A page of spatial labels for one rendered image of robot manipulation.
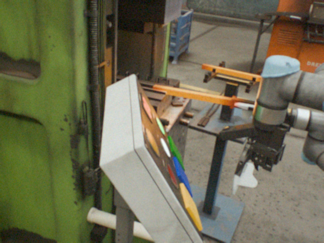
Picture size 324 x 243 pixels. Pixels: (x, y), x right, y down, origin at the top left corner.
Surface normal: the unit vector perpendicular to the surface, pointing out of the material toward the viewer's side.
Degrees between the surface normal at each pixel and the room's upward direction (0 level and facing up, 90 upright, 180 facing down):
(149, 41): 90
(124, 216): 90
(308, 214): 0
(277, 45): 90
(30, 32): 89
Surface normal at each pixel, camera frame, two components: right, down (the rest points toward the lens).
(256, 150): -0.62, 0.31
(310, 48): -0.40, 0.39
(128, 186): 0.12, 0.47
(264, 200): 0.08, -0.88
